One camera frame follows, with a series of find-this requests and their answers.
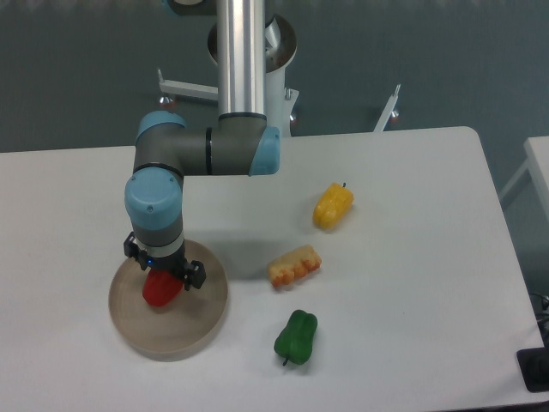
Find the black box at table edge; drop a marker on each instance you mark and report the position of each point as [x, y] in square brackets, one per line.
[533, 363]

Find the red toy bell pepper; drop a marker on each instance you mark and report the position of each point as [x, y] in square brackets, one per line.
[160, 288]

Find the white side table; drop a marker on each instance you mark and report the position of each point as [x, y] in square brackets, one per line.
[533, 170]

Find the beige round plate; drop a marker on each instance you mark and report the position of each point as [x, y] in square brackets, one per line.
[182, 327]

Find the orange toy bread piece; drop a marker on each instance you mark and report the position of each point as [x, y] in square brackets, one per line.
[293, 265]

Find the green toy bell pepper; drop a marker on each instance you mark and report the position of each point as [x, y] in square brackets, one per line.
[295, 342]

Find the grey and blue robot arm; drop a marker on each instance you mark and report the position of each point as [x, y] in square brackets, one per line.
[167, 152]

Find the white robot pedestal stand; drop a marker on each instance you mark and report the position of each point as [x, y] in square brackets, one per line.
[281, 47]

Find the yellow toy bell pepper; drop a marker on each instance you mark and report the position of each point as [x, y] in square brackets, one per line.
[332, 206]

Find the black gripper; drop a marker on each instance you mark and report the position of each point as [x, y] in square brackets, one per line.
[192, 273]

